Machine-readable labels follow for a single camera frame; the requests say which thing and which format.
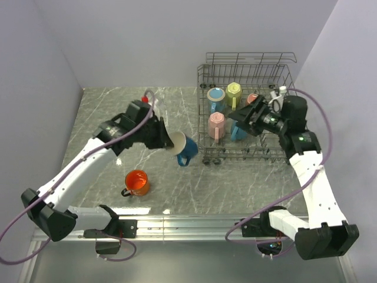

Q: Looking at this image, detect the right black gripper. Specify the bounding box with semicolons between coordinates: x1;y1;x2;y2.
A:
227;94;288;137

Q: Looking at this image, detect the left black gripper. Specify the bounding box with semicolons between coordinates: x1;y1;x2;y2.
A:
134;116;174;149

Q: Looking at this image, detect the dark blue mug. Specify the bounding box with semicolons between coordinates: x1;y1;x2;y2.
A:
169;131;199;167

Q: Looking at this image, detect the light blue floral mug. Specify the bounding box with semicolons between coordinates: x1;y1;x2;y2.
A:
230;120;248;142

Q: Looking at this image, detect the salmon floral mug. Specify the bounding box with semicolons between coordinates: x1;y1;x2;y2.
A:
246;93;259;106

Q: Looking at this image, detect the pink faceted mug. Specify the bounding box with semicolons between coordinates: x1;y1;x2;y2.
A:
208;111;226;143

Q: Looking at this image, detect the yellow faceted mug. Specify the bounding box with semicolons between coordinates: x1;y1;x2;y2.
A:
226;82;242;111

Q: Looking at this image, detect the blue mug orange interior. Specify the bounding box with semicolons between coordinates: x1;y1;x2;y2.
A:
207;87;226;114

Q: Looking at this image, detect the orange mug black handle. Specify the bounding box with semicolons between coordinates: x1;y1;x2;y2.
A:
121;170;150;197

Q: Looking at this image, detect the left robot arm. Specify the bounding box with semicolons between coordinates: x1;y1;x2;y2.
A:
21;100;173;242

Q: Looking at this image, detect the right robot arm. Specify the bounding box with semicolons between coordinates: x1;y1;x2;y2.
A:
229;95;359;260

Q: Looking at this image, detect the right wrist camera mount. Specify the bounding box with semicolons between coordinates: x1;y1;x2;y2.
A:
269;85;287;113

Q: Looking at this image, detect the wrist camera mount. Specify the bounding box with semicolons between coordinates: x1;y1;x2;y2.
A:
269;85;287;113
141;96;160;108

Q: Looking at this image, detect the wire dish rack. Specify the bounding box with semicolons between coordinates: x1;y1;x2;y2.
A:
197;52;298;164

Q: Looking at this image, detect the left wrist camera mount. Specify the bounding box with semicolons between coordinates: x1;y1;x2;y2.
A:
141;96;160;108

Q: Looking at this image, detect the aluminium mounting rail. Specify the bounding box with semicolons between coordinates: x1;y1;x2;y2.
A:
31;214;342;242

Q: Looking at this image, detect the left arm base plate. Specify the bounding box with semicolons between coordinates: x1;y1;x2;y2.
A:
83;219;138;239

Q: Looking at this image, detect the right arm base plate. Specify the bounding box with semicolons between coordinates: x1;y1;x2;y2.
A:
240;218;286;238

